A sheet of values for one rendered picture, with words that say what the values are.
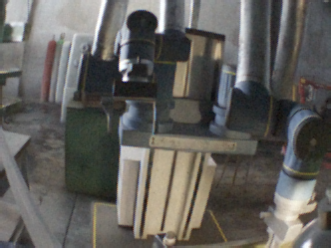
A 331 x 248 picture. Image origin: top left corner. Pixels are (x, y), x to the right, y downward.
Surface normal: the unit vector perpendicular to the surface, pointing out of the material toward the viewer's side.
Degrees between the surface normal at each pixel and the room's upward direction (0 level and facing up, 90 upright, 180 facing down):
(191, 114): 90
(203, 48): 90
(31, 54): 90
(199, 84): 90
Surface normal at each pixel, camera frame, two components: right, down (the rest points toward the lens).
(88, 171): 0.12, 0.24
